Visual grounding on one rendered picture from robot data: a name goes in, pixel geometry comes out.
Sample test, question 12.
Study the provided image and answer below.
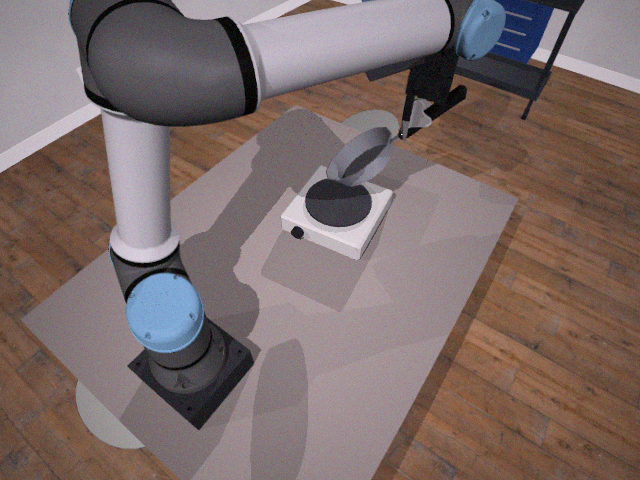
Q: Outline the grey frying pan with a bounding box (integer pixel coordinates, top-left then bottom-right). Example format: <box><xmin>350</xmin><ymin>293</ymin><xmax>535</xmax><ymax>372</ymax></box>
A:
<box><xmin>326</xmin><ymin>85</ymin><xmax>467</xmax><ymax>187</ymax></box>

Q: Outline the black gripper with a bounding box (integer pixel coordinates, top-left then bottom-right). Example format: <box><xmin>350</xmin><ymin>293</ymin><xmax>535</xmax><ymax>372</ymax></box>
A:
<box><xmin>400</xmin><ymin>50</ymin><xmax>459</xmax><ymax>141</ymax></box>

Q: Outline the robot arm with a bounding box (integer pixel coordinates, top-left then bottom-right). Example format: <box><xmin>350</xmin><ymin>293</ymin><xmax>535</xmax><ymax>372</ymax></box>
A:
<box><xmin>69</xmin><ymin>0</ymin><xmax>506</xmax><ymax>394</ymax></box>

